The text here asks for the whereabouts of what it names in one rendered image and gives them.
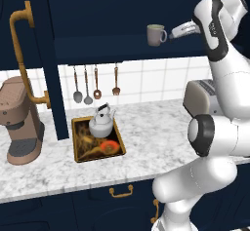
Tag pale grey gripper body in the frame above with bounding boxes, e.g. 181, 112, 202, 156
168, 19, 202, 41

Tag beige mug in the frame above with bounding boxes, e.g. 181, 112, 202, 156
146, 23, 169, 48

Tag navy cabinet door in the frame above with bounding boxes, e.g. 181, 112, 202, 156
22, 0, 70, 141

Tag dark tray with gold rim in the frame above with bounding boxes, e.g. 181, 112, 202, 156
70, 115, 127, 164

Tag copper hanging fork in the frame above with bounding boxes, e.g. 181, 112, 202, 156
111, 62, 122, 97

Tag copper hanging spoon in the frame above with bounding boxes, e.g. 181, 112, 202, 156
93, 63, 103, 100

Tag grey hanging ladle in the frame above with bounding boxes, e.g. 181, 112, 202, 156
83, 64, 95, 106

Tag grey hanging spoon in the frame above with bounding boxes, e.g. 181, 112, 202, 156
72, 65, 84, 104

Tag brown coffee machine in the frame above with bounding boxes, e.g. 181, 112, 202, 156
0, 75, 46, 167

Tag navy base cabinets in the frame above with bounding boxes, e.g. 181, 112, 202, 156
0, 163, 250, 231

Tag navy wall cabinet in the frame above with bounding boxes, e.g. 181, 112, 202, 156
0, 0, 250, 71

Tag white kettle with black handle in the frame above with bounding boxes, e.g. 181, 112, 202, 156
88, 102, 117, 138

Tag long gold door handle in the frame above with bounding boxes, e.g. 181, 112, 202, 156
9, 0, 53, 110

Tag gold drawer handle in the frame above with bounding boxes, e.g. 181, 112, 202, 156
108, 184, 135, 199

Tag gold base cabinet handle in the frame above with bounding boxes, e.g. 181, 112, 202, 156
149, 198, 161, 225

